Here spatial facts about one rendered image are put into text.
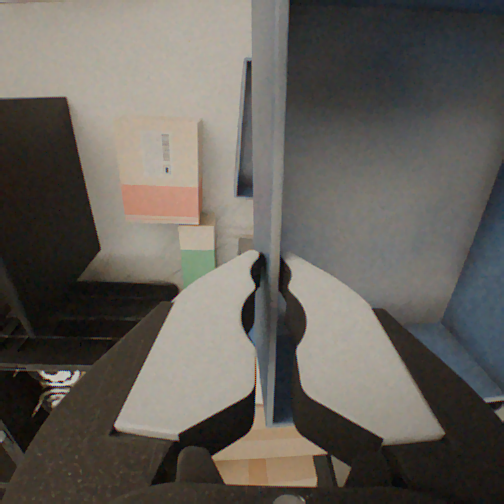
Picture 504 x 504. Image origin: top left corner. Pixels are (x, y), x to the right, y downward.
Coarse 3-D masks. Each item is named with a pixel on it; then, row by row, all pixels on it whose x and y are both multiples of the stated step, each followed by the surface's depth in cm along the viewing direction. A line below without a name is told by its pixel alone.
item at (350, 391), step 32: (288, 256) 11; (288, 288) 9; (320, 288) 9; (288, 320) 10; (320, 320) 8; (352, 320) 8; (320, 352) 7; (352, 352) 7; (384, 352) 7; (320, 384) 6; (352, 384) 6; (384, 384) 6; (416, 384) 6; (320, 416) 6; (352, 416) 6; (384, 416) 6; (416, 416) 6; (352, 448) 6
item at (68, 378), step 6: (30, 372) 51; (36, 372) 52; (66, 372) 52; (72, 372) 53; (78, 372) 52; (36, 378) 52; (42, 378) 53; (48, 378) 52; (60, 378) 53; (66, 378) 53; (72, 378) 53; (54, 384) 53; (60, 384) 53; (66, 384) 53
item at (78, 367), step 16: (0, 352) 42; (16, 352) 43; (32, 352) 43; (48, 352) 43; (0, 368) 41; (16, 368) 41; (32, 368) 42; (48, 368) 42; (64, 368) 42; (80, 368) 42; (0, 416) 47; (16, 448) 52
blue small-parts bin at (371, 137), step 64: (256, 0) 10; (320, 0) 11; (384, 0) 11; (448, 0) 11; (256, 64) 11; (320, 64) 13; (384, 64) 13; (448, 64) 14; (256, 128) 13; (320, 128) 15; (384, 128) 15; (448, 128) 15; (256, 192) 14; (320, 192) 16; (384, 192) 17; (448, 192) 17; (320, 256) 18; (384, 256) 19; (448, 256) 19; (256, 320) 19; (448, 320) 21
